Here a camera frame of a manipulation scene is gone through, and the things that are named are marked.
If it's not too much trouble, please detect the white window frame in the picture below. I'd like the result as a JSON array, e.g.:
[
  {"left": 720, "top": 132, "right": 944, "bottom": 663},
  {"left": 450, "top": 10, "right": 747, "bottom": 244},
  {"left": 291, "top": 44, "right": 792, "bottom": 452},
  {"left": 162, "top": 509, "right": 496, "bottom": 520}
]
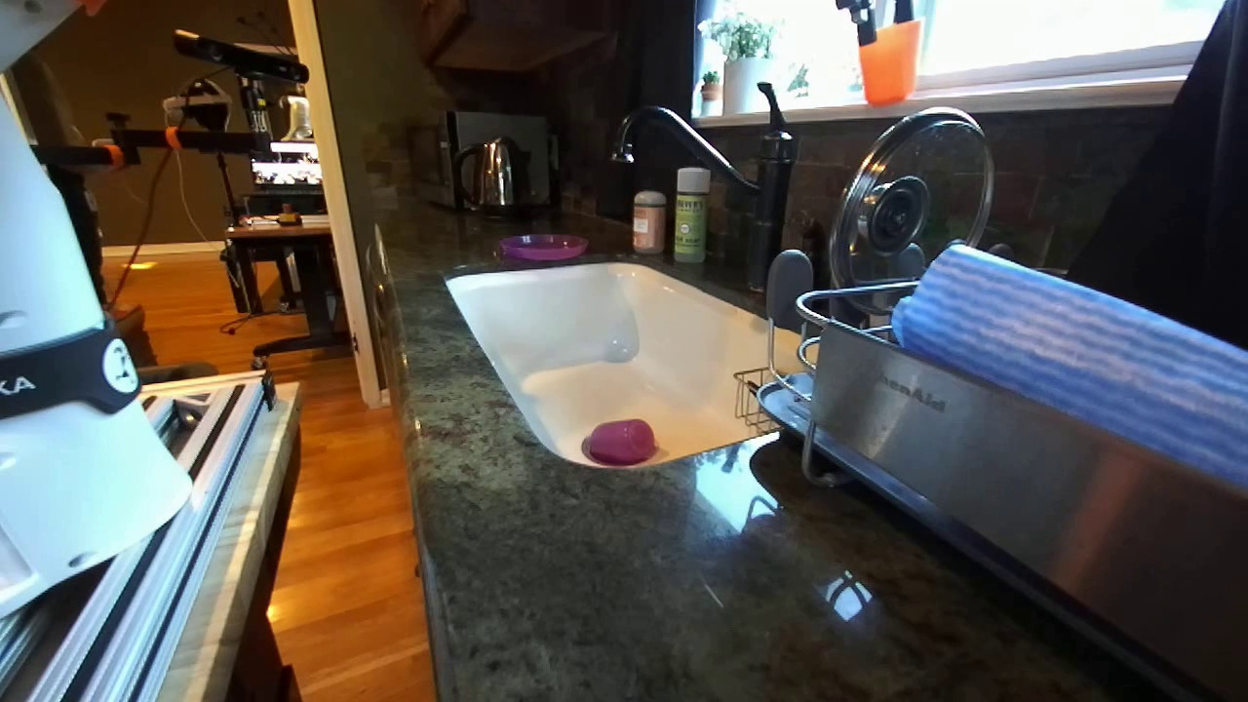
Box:
[{"left": 688, "top": 0, "right": 1234, "bottom": 132}]

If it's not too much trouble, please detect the white sink basin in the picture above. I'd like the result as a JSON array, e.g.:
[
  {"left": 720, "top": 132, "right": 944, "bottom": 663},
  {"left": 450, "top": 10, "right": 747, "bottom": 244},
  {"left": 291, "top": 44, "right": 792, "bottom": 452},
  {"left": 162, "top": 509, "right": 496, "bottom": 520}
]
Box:
[{"left": 444, "top": 258, "right": 806, "bottom": 475}]

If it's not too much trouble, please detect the dark blue curtain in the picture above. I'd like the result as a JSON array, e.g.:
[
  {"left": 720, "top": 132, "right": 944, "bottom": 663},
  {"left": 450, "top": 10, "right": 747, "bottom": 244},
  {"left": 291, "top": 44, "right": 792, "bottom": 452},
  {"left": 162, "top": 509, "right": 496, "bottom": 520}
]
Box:
[{"left": 1068, "top": 0, "right": 1248, "bottom": 352}]

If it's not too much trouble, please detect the glass pot lid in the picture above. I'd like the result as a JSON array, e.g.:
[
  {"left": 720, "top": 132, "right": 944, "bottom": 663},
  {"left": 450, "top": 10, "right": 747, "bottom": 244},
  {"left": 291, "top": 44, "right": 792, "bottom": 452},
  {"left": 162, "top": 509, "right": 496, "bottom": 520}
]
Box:
[{"left": 823, "top": 104, "right": 1002, "bottom": 296}]

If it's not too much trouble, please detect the dark wall cabinet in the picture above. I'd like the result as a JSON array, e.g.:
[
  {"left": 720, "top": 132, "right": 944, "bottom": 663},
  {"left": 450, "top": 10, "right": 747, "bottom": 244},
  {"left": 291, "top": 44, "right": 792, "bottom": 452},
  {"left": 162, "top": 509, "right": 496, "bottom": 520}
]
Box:
[{"left": 413, "top": 0, "right": 629, "bottom": 76}]

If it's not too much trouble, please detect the purple plastic cup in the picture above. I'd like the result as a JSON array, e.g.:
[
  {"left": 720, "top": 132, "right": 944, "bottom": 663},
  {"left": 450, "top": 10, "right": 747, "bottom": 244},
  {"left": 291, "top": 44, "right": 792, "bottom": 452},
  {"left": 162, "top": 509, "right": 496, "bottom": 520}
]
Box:
[{"left": 577, "top": 413, "right": 663, "bottom": 473}]

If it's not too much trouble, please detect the soap bottle orange label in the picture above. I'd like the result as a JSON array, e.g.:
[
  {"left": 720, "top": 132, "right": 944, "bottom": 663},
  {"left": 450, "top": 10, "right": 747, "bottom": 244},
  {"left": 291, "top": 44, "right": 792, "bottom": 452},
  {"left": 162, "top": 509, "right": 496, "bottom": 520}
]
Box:
[{"left": 629, "top": 187, "right": 672, "bottom": 258}]

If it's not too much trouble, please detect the small dark table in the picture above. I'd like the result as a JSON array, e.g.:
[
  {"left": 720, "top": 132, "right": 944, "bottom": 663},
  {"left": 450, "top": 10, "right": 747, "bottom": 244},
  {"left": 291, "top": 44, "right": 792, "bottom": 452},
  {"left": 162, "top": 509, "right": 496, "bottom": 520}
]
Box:
[{"left": 218, "top": 212, "right": 351, "bottom": 361}]

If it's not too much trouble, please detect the orange plastic cup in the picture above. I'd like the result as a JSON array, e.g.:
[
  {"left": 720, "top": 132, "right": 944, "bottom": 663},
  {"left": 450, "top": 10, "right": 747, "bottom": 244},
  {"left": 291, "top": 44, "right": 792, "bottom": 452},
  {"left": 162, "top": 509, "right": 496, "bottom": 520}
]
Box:
[{"left": 855, "top": 17, "right": 925, "bottom": 109}]

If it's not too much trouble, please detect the large plant in white pot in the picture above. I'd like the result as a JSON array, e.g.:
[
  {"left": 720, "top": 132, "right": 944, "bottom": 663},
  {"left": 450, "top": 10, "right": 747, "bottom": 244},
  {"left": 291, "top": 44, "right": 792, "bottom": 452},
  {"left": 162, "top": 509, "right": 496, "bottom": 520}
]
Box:
[{"left": 699, "top": 9, "right": 780, "bottom": 122}]

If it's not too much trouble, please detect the black curtain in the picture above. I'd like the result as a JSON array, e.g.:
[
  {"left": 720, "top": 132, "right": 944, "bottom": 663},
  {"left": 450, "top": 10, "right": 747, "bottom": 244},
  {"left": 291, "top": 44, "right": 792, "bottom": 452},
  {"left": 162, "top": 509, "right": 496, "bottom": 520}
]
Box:
[{"left": 606, "top": 0, "right": 703, "bottom": 219}]

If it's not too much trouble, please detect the steel kettle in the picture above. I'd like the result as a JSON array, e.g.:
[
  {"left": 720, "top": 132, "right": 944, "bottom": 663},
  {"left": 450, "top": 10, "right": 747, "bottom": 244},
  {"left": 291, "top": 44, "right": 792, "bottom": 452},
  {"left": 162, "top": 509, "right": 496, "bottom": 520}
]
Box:
[{"left": 452, "top": 132, "right": 537, "bottom": 215}]

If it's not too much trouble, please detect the black camera tripod rig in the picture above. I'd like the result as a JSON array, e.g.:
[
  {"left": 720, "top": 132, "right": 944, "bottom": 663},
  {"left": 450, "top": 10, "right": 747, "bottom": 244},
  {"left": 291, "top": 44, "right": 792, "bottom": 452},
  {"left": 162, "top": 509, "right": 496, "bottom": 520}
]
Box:
[{"left": 35, "top": 24, "right": 317, "bottom": 248}]

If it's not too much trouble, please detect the aluminium frame table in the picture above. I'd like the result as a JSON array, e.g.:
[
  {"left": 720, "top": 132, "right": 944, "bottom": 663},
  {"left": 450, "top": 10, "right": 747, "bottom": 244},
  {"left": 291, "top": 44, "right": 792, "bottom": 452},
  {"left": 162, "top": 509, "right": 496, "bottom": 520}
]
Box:
[{"left": 0, "top": 368, "right": 303, "bottom": 702}]

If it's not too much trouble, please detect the metal dish rack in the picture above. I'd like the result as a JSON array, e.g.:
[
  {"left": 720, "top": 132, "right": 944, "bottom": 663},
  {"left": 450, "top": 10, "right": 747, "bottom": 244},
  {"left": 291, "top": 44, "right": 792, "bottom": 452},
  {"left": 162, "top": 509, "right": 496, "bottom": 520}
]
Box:
[{"left": 756, "top": 244, "right": 1248, "bottom": 702}]

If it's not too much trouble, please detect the purple plastic plate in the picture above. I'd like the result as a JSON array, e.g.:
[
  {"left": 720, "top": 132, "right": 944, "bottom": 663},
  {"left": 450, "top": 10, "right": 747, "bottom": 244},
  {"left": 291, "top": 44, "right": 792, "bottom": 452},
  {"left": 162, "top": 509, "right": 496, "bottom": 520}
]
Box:
[{"left": 496, "top": 231, "right": 594, "bottom": 269}]

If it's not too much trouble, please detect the wire sponge holder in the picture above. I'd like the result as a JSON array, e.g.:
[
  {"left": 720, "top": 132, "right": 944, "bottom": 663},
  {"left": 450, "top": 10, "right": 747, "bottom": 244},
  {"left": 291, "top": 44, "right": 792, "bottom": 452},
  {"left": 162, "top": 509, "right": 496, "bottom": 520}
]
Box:
[{"left": 728, "top": 361, "right": 789, "bottom": 430}]

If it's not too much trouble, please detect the soap bottle green label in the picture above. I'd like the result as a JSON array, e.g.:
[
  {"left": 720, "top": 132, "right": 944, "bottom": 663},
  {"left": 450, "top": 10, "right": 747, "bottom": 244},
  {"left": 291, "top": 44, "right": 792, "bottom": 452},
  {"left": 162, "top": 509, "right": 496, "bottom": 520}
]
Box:
[{"left": 672, "top": 165, "right": 714, "bottom": 269}]

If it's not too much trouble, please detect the dark metal faucet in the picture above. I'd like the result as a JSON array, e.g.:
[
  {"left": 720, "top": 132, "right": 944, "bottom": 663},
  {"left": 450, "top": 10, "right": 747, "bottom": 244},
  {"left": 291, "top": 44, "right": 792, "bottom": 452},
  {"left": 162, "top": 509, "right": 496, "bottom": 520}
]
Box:
[{"left": 607, "top": 76, "right": 798, "bottom": 296}]

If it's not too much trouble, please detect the blue striped cloth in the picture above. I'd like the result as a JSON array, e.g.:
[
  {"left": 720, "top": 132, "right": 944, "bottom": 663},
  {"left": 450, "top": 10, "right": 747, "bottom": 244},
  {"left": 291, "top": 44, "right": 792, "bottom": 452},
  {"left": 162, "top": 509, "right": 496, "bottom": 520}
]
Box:
[{"left": 888, "top": 243, "right": 1248, "bottom": 499}]

